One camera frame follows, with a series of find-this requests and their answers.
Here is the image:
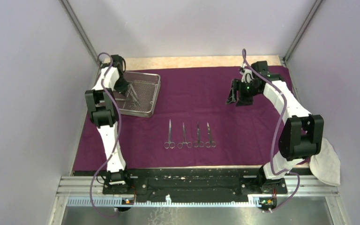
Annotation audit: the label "white crumpled cloth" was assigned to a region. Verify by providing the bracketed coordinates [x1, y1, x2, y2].
[309, 138, 341, 187]

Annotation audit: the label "surgical clamp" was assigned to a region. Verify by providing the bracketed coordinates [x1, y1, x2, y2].
[177, 123, 192, 149]

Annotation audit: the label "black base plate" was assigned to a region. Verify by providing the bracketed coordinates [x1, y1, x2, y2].
[97, 168, 288, 203]

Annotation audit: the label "small metal scissors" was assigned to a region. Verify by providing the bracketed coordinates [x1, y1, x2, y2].
[194, 122, 204, 148]

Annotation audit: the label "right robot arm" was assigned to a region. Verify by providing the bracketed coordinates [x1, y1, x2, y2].
[226, 61, 324, 193]

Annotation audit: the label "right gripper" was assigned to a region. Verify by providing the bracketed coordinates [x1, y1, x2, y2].
[225, 79, 261, 107]

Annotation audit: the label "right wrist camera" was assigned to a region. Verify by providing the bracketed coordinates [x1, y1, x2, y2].
[240, 64, 254, 83]

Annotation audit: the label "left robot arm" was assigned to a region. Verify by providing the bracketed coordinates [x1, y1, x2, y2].
[85, 52, 132, 194]

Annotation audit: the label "grey cable duct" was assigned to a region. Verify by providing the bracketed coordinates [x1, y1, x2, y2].
[67, 195, 262, 208]

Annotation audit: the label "surgical scissors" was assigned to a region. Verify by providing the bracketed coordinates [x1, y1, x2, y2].
[205, 122, 217, 148]

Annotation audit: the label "metal mesh instrument tray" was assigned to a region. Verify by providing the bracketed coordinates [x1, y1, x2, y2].
[93, 70, 162, 119]

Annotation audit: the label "maroon wrap cloth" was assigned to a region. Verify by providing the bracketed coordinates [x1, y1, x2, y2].
[74, 67, 279, 171]

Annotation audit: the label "surgical forceps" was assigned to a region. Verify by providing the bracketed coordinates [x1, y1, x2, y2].
[164, 119, 175, 149]

